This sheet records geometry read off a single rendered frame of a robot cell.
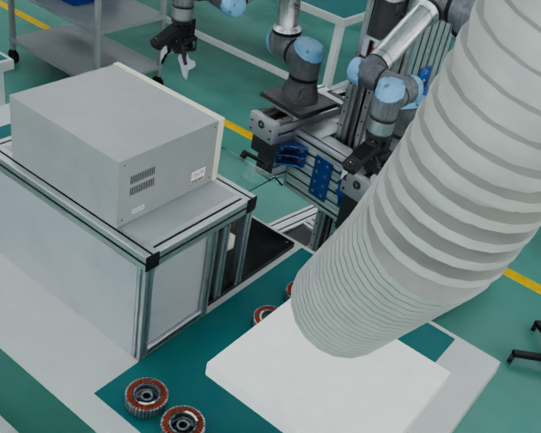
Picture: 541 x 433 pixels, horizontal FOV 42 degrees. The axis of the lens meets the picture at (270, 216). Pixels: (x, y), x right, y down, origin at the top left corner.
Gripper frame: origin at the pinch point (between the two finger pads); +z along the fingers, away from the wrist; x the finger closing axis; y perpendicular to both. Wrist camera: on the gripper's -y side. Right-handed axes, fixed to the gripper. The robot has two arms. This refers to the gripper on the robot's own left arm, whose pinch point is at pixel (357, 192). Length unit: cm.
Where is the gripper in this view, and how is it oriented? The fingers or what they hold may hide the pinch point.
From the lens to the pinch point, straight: 210.6
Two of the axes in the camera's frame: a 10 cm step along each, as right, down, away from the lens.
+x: -6.9, -5.0, 5.3
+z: -1.6, 8.1, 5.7
